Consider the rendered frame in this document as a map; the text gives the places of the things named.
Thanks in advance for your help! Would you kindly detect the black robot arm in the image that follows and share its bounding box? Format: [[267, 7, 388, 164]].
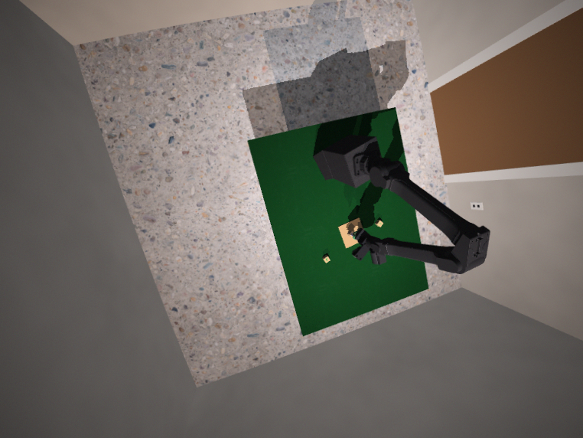
[[352, 150, 490, 274]]

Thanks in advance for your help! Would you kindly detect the peach flat mat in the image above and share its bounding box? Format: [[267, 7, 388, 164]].
[[338, 218, 363, 248]]

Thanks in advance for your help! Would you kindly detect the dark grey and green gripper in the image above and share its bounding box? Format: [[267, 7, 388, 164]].
[[353, 228, 372, 241]]

